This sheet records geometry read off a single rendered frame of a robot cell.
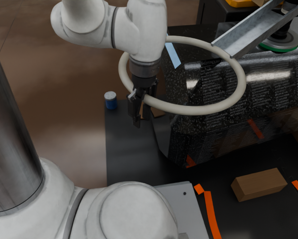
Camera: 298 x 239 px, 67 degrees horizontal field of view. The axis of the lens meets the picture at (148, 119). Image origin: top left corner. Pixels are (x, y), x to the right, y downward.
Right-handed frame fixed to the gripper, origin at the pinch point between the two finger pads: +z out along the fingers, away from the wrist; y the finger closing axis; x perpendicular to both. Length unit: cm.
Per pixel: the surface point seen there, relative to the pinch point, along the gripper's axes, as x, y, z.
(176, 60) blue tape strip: 13.0, 40.5, 1.3
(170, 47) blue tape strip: 23, 48, 1
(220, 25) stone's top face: 12, 81, -3
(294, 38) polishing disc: -25, 89, -8
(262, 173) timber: -51, 65, 67
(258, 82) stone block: -22, 63, 7
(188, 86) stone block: 1.0, 35.1, 7.4
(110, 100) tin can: 73, 47, 72
